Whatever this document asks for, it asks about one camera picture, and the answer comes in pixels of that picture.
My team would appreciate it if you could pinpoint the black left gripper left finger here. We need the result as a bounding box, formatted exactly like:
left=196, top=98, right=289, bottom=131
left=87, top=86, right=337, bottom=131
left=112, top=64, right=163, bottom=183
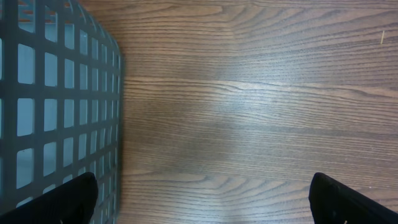
left=1, top=172, right=98, bottom=224

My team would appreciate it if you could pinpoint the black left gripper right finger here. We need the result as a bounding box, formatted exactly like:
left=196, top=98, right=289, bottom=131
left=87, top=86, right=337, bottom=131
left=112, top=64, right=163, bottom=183
left=308, top=172, right=397, bottom=224

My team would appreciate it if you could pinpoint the grey plastic mesh basket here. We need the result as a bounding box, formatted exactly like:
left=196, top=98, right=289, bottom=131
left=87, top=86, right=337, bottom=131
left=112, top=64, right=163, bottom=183
left=1, top=0, right=124, bottom=223

